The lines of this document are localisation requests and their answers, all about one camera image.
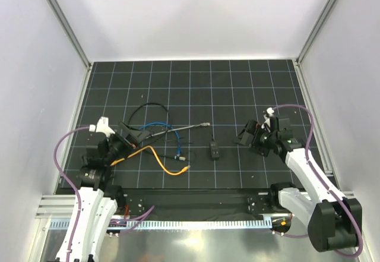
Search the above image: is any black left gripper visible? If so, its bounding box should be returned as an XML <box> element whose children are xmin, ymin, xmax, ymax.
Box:
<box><xmin>103</xmin><ymin>122</ymin><xmax>148</xmax><ymax>165</ymax></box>

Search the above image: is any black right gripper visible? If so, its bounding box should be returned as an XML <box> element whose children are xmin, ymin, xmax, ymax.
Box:
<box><xmin>232</xmin><ymin>119</ymin><xmax>277</xmax><ymax>157</ymax></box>

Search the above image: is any black ethernet cable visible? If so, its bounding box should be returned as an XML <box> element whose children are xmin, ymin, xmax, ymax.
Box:
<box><xmin>128</xmin><ymin>102</ymin><xmax>173</xmax><ymax>135</ymax></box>

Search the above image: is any orange ethernet cable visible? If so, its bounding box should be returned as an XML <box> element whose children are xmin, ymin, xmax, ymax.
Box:
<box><xmin>110</xmin><ymin>145</ymin><xmax>191</xmax><ymax>176</ymax></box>

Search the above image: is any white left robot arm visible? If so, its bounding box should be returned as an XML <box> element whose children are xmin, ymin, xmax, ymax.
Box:
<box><xmin>55</xmin><ymin>116</ymin><xmax>140</xmax><ymax>261</ymax></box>

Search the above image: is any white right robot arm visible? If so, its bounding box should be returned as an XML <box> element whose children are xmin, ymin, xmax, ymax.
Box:
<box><xmin>236</xmin><ymin>116</ymin><xmax>363</xmax><ymax>252</ymax></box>

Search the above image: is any black power adapter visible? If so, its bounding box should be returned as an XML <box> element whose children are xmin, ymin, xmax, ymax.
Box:
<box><xmin>209</xmin><ymin>139</ymin><xmax>220</xmax><ymax>160</ymax></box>

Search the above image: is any black grid mat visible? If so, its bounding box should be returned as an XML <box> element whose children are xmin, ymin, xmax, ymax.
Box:
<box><xmin>77</xmin><ymin>59</ymin><xmax>311</xmax><ymax>189</ymax></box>

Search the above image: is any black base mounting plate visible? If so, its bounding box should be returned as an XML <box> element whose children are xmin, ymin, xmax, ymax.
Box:
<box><xmin>123</xmin><ymin>188</ymin><xmax>290</xmax><ymax>216</ymax></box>

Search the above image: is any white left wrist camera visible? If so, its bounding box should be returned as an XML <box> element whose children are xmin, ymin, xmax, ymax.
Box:
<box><xmin>88</xmin><ymin>116</ymin><xmax>115</xmax><ymax>138</ymax></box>

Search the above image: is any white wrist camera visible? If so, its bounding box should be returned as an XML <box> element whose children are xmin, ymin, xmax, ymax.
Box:
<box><xmin>262</xmin><ymin>108</ymin><xmax>278</xmax><ymax>132</ymax></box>
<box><xmin>88</xmin><ymin>116</ymin><xmax>115</xmax><ymax>138</ymax></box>

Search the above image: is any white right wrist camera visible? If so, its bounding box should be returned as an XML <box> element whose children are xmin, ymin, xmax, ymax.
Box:
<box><xmin>262</xmin><ymin>108</ymin><xmax>278</xmax><ymax>132</ymax></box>

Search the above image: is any thin black adapter cord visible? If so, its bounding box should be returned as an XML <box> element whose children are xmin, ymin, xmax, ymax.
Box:
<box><xmin>154</xmin><ymin>128</ymin><xmax>215</xmax><ymax>159</ymax></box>

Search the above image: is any grey ethernet cable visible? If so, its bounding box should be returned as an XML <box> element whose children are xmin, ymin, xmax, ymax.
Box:
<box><xmin>145</xmin><ymin>122</ymin><xmax>211</xmax><ymax>137</ymax></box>

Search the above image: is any blue ethernet cable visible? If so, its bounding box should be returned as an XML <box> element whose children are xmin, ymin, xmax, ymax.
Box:
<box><xmin>138</xmin><ymin>121</ymin><xmax>185</xmax><ymax>160</ymax></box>

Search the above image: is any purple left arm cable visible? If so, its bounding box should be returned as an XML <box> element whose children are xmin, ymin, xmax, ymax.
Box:
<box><xmin>52</xmin><ymin>126</ymin><xmax>155</xmax><ymax>262</ymax></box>

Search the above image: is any aluminium front rail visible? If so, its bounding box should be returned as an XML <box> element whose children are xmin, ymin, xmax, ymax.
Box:
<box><xmin>34</xmin><ymin>191</ymin><xmax>356</xmax><ymax>220</ymax></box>

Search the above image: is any white slotted cable duct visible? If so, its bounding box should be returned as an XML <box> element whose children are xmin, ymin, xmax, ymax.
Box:
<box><xmin>49</xmin><ymin>218</ymin><xmax>273</xmax><ymax>231</ymax></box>

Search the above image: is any left aluminium frame post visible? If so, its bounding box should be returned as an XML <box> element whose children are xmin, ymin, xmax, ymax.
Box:
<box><xmin>47</xmin><ymin>0</ymin><xmax>91</xmax><ymax>69</ymax></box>

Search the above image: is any aluminium frame post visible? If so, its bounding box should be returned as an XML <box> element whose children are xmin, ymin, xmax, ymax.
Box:
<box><xmin>47</xmin><ymin>0</ymin><xmax>91</xmax><ymax>69</ymax></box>
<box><xmin>295</xmin><ymin>0</ymin><xmax>338</xmax><ymax>66</ymax></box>

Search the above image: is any right aluminium frame post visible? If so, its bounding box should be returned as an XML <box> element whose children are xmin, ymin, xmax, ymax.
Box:
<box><xmin>295</xmin><ymin>0</ymin><xmax>338</xmax><ymax>66</ymax></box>

